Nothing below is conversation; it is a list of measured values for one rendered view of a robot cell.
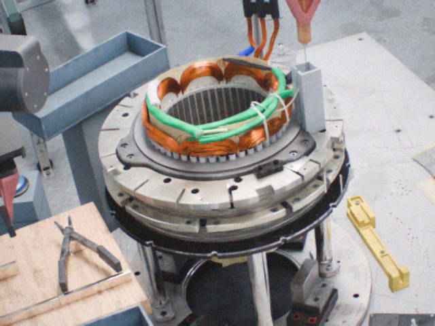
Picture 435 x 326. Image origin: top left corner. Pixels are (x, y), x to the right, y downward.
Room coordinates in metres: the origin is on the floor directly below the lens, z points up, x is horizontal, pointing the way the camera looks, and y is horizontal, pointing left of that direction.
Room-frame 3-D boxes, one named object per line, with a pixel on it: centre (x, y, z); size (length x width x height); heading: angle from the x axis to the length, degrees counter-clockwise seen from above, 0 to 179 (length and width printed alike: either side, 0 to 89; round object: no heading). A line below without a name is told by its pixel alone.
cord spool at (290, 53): (1.55, -0.14, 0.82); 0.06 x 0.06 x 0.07
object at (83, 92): (1.23, 0.19, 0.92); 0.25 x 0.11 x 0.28; 128
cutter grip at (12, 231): (0.73, 0.24, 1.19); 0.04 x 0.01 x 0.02; 21
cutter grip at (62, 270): (0.74, 0.20, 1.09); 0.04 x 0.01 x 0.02; 4
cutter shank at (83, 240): (0.80, 0.18, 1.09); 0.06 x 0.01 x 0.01; 44
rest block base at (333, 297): (0.90, -0.09, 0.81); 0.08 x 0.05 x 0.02; 149
